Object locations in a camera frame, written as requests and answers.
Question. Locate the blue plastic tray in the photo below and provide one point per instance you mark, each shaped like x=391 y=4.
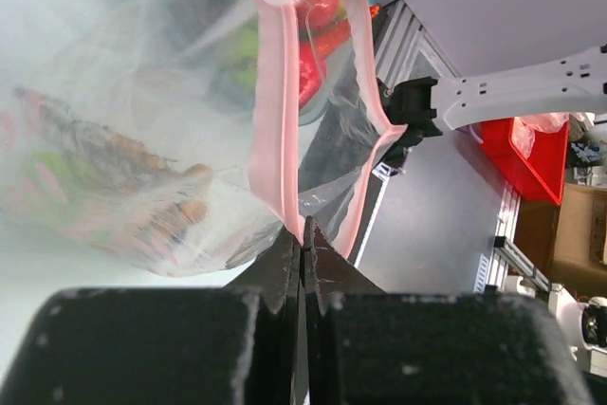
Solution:
x=200 y=42

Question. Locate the cardboard box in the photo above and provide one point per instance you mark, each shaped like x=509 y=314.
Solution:
x=568 y=242

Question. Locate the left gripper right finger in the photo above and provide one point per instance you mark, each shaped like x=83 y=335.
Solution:
x=366 y=346

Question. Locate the green custard apple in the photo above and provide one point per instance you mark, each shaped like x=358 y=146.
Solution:
x=241 y=58

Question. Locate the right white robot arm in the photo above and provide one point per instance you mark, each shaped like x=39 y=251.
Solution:
x=428 y=107

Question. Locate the brown longan bunch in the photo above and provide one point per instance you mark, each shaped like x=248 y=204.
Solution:
x=120 y=188

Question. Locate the red chili pepper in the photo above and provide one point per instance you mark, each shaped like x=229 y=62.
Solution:
x=328 y=41

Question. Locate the red bell pepper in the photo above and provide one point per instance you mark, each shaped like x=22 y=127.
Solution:
x=312 y=71

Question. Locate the clear pink zip top bag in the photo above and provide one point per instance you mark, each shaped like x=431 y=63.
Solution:
x=269 y=173

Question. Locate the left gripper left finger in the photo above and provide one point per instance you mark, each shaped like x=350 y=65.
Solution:
x=236 y=344

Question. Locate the red strawberry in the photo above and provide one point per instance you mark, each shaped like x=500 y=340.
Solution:
x=319 y=14

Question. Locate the green halved avocado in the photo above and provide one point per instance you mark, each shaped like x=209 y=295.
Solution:
x=51 y=173

